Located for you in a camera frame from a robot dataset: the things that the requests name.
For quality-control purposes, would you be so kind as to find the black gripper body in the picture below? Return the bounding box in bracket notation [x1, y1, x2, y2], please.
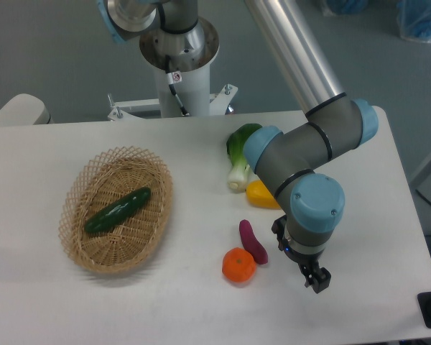
[272, 215, 323, 268]

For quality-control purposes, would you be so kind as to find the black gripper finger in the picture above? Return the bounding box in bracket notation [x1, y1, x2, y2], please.
[299, 264, 314, 288]
[312, 267, 331, 294]

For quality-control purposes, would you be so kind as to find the green cucumber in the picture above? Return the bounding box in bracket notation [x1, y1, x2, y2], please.
[84, 187, 152, 234]

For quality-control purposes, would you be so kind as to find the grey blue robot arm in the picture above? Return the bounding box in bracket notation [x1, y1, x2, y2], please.
[97, 1, 379, 293]

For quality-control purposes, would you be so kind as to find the woven wicker basket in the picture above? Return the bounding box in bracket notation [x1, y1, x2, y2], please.
[59, 147, 172, 274]

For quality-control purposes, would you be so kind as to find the purple sweet potato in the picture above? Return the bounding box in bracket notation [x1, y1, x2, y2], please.
[238, 219, 269, 265]

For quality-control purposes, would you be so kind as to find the orange tangerine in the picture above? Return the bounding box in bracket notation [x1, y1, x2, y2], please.
[222, 247, 256, 283]

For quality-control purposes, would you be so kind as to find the yellow bell pepper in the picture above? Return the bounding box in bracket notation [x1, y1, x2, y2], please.
[246, 180, 280, 209]

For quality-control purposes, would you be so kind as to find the green bok choy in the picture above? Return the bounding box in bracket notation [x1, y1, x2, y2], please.
[226, 123, 262, 192]

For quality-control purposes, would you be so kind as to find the blue plastic bag centre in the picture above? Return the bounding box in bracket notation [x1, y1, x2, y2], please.
[318, 0, 369, 17]

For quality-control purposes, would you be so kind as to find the blue plastic bag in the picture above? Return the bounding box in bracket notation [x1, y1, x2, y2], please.
[397, 0, 431, 44]
[318, 0, 369, 17]

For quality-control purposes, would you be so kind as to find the blue plastic bag right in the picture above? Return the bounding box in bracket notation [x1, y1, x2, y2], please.
[397, 0, 431, 44]

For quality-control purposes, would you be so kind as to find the white chair backrest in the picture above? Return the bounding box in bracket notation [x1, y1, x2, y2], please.
[0, 93, 54, 127]

